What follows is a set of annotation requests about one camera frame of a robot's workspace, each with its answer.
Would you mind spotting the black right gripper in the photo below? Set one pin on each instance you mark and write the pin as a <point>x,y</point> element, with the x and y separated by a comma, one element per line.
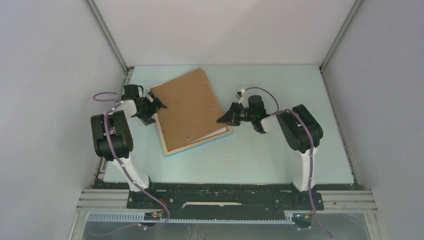
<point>230,117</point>

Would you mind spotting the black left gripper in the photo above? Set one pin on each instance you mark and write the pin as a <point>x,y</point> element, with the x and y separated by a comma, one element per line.
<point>148,118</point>

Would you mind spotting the wooden picture frame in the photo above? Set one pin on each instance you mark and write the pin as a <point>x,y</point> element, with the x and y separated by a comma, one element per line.
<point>187,147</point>

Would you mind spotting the brown frame backing board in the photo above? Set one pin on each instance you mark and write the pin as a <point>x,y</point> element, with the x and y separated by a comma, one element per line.
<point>193,108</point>

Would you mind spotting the hot air balloon photo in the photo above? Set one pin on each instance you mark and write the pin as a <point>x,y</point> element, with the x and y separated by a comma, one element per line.
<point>215,133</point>

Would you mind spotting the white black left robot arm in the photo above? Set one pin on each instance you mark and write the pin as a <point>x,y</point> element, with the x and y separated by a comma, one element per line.
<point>112,138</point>

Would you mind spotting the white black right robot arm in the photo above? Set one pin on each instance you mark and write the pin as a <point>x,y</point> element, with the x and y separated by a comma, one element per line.
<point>300,129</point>

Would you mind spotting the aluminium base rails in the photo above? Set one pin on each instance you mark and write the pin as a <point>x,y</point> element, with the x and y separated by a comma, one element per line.
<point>123,205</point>

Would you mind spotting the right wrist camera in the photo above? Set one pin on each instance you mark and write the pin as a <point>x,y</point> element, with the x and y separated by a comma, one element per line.
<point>240,94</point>

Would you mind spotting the left corner aluminium rail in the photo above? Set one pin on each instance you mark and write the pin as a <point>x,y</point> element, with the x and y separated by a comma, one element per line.
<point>105,31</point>

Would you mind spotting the corner aluminium rail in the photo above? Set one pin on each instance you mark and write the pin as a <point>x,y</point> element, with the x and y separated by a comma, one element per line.
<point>105,31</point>
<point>353,12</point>

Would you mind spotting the right corner aluminium rail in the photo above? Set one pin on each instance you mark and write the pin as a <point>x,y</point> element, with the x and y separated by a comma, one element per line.
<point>353,12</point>

